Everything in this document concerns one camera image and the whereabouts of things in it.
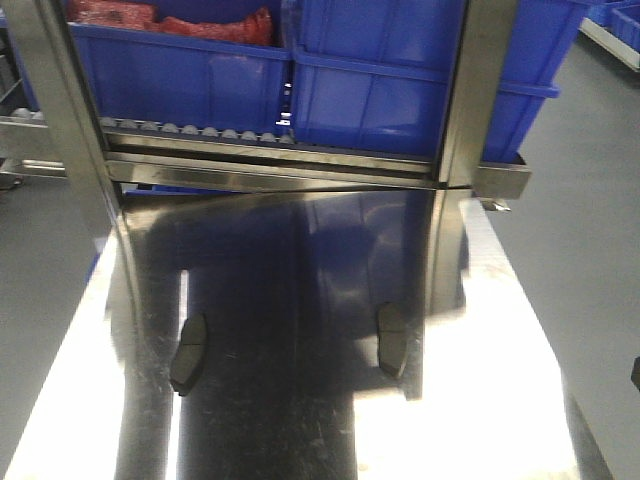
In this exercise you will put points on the grey brake pad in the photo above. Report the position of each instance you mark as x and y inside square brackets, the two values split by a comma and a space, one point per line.
[392, 340]
[188, 362]

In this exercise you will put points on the right blue plastic bin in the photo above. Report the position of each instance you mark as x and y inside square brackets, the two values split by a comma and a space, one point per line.
[374, 75]

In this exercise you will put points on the blue plastic bin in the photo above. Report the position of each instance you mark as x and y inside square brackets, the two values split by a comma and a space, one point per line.
[148, 76]
[374, 75]

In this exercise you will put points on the red plastic bag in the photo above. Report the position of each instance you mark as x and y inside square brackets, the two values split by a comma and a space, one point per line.
[255, 29]

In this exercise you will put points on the left blue plastic bin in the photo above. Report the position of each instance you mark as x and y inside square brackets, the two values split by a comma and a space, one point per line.
[148, 76]

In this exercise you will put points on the stainless steel roller rack frame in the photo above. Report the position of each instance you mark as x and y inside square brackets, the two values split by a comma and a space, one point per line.
[70, 142]

